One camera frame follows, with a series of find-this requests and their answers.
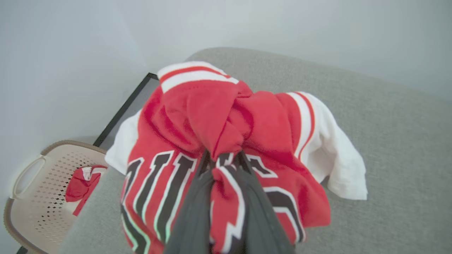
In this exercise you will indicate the red and white garment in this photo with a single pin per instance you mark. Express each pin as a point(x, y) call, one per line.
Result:
point(81, 187)

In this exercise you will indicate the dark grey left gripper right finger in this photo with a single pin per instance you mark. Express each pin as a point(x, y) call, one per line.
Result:
point(263, 225)

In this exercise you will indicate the grey fabric covered table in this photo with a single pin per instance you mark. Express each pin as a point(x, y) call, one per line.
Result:
point(388, 141)

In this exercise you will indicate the red basketball jersey white sleeves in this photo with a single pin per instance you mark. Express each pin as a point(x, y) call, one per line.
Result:
point(208, 116)

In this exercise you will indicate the black framed grey panel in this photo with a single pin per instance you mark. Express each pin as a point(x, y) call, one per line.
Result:
point(122, 111)

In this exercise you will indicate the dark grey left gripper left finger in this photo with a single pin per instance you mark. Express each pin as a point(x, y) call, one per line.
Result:
point(192, 218)

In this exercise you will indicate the beige perforated laundry basket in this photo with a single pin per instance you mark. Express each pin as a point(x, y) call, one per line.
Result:
point(42, 197)

